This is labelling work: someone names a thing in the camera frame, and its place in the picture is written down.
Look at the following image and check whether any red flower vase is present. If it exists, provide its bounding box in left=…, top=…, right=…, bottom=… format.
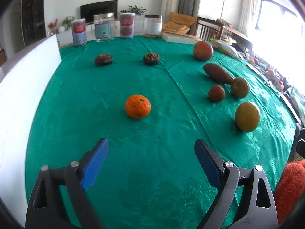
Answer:
left=47, top=18, right=58, bottom=35

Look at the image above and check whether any white cardboard box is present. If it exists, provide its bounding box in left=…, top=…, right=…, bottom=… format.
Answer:
left=1, top=35, right=62, bottom=225

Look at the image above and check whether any orange fluffy sleeve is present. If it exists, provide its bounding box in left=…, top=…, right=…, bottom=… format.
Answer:
left=274, top=161, right=305, bottom=224

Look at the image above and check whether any green potted plant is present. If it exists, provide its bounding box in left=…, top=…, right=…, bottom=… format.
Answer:
left=128, top=5, right=147, bottom=16

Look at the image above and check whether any leafy plant white vase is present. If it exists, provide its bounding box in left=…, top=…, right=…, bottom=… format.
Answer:
left=57, top=16, right=76, bottom=33

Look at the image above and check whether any black glass cabinet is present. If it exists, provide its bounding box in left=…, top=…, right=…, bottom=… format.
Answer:
left=21, top=0, right=47, bottom=47

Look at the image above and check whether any green satin tablecloth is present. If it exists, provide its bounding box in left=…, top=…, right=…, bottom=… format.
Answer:
left=25, top=36, right=296, bottom=228

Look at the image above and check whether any red label can left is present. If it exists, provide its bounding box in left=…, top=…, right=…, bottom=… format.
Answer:
left=71, top=18, right=87, bottom=47

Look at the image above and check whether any black television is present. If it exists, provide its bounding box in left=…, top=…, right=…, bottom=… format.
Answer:
left=80, top=0, right=118, bottom=23

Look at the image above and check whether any red label can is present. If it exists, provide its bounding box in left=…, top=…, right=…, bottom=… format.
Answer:
left=71, top=18, right=87, bottom=47
left=120, top=12, right=136, bottom=39

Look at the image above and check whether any glass fruit bowl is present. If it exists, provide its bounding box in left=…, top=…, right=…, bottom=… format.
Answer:
left=247, top=51, right=283, bottom=87

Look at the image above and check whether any white sheer curtain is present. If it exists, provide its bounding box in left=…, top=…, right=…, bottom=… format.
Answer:
left=238, top=0, right=261, bottom=37

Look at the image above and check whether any yellow grapefruit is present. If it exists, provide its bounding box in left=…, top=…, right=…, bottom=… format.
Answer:
left=235, top=101, right=260, bottom=132

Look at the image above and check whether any red apple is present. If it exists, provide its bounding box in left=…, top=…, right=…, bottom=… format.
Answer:
left=193, top=41, right=214, bottom=61

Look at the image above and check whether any green brown round fruit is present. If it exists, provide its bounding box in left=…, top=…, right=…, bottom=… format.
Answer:
left=231, top=77, right=250, bottom=99

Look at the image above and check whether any white snack bag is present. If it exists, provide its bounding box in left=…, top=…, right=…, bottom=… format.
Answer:
left=211, top=38, right=240, bottom=59

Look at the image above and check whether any orange lounge chair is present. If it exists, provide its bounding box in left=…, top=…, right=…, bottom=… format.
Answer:
left=162, top=12, right=196, bottom=35

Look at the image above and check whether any orange tangerine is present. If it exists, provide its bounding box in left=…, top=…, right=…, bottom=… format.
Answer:
left=125, top=95, right=152, bottom=119

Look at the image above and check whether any small dark red fruit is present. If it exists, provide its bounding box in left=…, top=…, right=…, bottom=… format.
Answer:
left=208, top=85, right=225, bottom=102

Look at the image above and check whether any white book orange cover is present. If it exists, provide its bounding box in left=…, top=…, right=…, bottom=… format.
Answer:
left=161, top=32, right=202, bottom=45

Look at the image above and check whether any glass jar blue label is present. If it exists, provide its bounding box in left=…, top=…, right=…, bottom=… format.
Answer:
left=94, top=12, right=115, bottom=42

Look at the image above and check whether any red label can right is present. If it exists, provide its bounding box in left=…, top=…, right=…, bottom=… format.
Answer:
left=120, top=12, right=136, bottom=39

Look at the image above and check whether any white jar black lid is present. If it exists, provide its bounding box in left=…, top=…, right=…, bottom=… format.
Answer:
left=143, top=15, right=163, bottom=38

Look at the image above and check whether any reddish brown mango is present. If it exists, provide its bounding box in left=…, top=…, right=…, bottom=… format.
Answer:
left=203, top=63, right=233, bottom=85

